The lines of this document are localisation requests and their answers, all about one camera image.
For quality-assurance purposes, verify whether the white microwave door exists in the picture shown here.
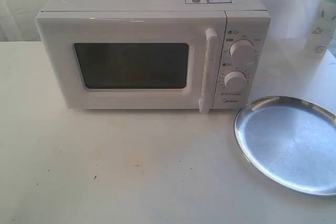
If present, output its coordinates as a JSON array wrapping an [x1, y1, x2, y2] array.
[[35, 11, 227, 113]]

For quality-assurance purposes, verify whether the white microwave oven body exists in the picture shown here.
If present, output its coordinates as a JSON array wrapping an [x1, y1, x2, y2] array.
[[40, 0, 270, 111]]

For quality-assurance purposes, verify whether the lower white control knob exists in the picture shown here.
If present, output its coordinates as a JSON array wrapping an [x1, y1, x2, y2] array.
[[224, 71, 247, 92]]

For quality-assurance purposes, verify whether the white control knob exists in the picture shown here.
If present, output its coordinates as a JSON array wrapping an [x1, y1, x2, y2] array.
[[224, 71, 247, 92], [229, 39, 257, 62]]

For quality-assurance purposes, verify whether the upper white control knob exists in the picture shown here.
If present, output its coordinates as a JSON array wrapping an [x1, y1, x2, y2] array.
[[229, 39, 257, 62]]

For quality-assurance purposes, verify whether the round silver metal tray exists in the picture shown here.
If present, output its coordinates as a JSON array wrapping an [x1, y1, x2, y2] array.
[[234, 96, 335, 197]]

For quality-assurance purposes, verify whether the white patterned bottle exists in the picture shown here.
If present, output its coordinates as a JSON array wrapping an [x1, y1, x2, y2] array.
[[304, 0, 335, 59]]

